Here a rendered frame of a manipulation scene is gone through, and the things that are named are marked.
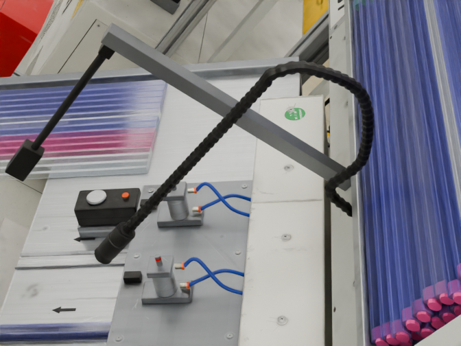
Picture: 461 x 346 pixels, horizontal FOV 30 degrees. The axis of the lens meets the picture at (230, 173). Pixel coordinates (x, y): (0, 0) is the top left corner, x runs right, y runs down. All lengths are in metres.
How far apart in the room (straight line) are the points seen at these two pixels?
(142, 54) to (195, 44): 1.50
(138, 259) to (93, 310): 0.09
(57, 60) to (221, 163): 1.21
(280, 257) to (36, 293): 0.30
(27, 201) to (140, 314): 1.64
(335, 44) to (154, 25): 1.18
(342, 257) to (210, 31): 1.62
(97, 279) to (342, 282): 0.33
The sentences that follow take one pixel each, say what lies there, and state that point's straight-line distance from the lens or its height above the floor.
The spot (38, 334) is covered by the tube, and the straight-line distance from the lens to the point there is 0.96.
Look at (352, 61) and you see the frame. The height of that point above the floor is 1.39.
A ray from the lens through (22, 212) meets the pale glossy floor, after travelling 2.46.
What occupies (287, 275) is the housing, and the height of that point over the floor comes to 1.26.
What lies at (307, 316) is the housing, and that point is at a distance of 0.82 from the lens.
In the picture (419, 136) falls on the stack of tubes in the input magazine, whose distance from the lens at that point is 0.75.
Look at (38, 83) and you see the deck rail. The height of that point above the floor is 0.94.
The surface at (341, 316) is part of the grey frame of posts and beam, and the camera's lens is 0.76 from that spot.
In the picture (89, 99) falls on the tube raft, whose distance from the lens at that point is 1.27.
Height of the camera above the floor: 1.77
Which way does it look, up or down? 35 degrees down
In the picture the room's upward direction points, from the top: 45 degrees clockwise
